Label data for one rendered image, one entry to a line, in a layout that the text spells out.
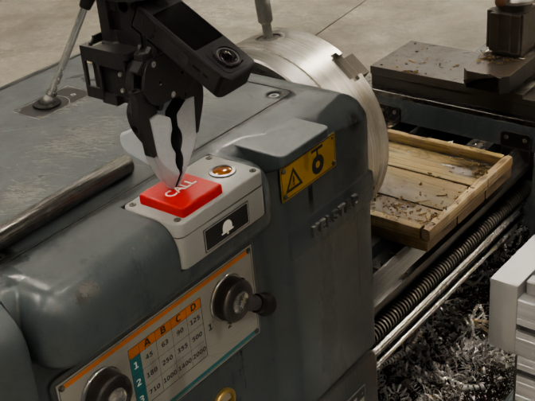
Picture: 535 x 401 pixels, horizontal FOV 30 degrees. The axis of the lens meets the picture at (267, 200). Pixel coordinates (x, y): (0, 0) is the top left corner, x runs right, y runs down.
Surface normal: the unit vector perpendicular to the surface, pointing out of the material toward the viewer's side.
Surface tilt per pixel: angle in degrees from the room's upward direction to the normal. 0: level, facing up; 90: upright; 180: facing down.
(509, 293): 90
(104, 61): 90
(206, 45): 31
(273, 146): 0
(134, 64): 39
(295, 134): 0
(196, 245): 90
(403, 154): 0
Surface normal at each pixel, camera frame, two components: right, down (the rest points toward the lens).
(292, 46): 0.11, -0.79
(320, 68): 0.37, -0.60
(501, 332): -0.62, 0.42
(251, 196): 0.79, 0.24
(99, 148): -0.08, -0.87
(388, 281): 0.62, -0.27
